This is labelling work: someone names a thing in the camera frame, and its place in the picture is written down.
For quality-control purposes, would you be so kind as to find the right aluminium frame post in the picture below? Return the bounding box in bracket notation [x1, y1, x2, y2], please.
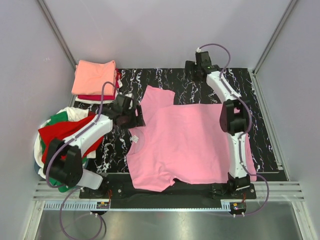
[252, 0, 300, 76]

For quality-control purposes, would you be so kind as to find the folded magenta t shirt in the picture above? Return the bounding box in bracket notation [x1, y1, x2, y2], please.
[77, 68, 122, 102]

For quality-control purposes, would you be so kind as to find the red t shirt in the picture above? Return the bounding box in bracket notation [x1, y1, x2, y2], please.
[38, 112, 96, 163]

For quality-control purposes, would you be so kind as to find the slotted cable duct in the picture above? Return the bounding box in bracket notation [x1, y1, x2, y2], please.
[44, 200, 231, 212]

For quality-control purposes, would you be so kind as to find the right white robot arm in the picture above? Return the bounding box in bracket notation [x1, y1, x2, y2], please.
[185, 49, 252, 199]

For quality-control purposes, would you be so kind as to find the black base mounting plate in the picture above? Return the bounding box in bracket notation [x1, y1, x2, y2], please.
[79, 173, 257, 200]

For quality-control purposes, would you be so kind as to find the green t shirt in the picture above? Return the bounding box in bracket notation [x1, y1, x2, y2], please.
[43, 111, 88, 193]

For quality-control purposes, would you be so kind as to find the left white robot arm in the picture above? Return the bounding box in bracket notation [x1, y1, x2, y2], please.
[43, 94, 146, 198]

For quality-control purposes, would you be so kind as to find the folded peach t shirt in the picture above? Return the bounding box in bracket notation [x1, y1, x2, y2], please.
[71, 60, 116, 96]

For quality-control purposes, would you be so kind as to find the pink t shirt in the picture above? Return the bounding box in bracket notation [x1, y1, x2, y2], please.
[125, 84, 258, 193]

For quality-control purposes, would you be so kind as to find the aluminium rail profile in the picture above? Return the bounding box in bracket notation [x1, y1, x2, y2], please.
[31, 180, 305, 202]

